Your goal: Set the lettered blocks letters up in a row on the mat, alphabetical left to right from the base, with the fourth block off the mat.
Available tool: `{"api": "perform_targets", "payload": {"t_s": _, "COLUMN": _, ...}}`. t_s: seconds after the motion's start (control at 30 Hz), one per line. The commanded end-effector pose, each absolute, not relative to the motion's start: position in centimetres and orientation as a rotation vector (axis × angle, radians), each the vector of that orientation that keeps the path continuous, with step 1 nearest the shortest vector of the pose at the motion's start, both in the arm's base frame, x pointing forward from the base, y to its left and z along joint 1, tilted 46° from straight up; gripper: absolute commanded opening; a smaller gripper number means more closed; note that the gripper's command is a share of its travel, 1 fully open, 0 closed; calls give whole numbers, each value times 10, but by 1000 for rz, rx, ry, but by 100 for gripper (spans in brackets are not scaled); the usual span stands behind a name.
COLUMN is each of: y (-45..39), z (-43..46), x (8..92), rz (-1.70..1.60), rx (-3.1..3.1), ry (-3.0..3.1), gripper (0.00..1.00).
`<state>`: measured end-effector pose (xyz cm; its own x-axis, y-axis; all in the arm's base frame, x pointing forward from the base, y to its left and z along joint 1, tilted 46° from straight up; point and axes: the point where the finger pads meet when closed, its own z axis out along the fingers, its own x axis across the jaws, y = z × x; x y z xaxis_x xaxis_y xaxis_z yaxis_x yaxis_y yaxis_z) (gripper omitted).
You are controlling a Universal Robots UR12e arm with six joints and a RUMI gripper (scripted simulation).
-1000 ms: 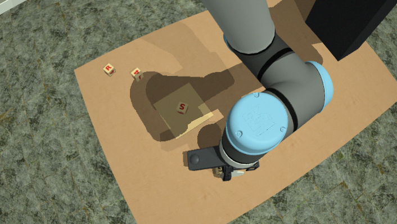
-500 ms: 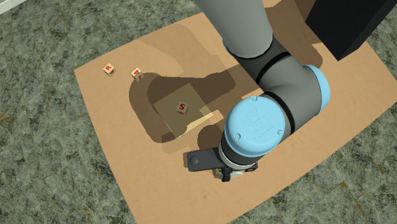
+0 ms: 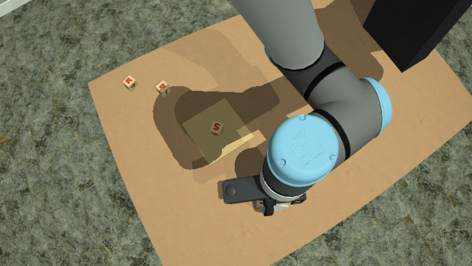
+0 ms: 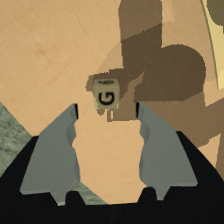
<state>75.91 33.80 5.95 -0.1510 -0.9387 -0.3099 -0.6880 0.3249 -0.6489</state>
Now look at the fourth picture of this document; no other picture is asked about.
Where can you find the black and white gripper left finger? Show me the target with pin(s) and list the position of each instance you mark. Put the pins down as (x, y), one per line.
(43, 172)

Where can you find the pale yellow mat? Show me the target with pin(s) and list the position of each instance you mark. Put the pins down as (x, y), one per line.
(214, 16)

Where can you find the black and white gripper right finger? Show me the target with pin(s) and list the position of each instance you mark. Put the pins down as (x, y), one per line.
(175, 167)

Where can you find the cream block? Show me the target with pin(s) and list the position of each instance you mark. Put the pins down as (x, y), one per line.
(106, 94)

